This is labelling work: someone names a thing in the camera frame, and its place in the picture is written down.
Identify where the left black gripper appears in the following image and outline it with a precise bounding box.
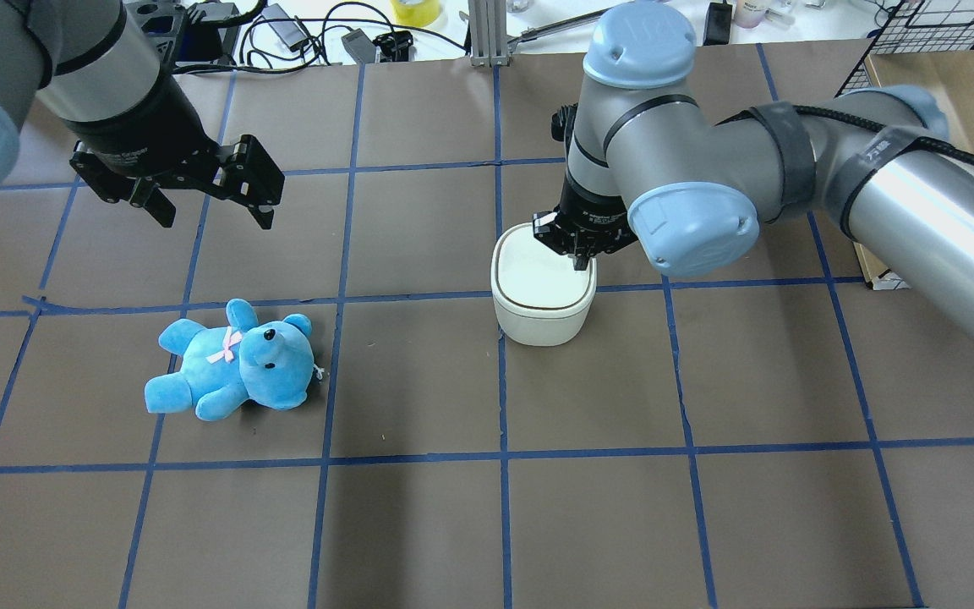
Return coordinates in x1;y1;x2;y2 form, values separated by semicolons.
69;134;285;230

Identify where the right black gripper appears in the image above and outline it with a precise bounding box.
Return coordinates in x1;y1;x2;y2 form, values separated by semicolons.
533;182;638;272

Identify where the white lidded trash can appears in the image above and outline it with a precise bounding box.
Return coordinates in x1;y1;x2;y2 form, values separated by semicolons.
490;222;598;347

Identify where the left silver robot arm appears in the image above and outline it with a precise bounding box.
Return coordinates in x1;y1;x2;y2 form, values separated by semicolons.
0;1;285;230

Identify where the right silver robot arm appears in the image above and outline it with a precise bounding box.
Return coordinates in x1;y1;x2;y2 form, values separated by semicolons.
531;1;974;339

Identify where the blue teddy bear plush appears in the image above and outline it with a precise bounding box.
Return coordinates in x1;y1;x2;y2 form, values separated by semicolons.
144;299;325;421

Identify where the black power adapter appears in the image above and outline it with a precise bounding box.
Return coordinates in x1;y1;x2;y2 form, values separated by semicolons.
260;3;309;52

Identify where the yellow tape roll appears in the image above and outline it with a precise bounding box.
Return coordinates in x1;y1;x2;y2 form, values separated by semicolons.
390;0;441;28

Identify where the aluminium frame post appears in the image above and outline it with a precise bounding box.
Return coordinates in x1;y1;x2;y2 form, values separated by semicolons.
468;1;512;67

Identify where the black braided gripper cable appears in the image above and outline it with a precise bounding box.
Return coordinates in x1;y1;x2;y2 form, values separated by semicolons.
791;103;974;189

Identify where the wooden wire-mesh shelf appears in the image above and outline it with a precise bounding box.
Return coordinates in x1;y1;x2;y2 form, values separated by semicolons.
817;0;974;292

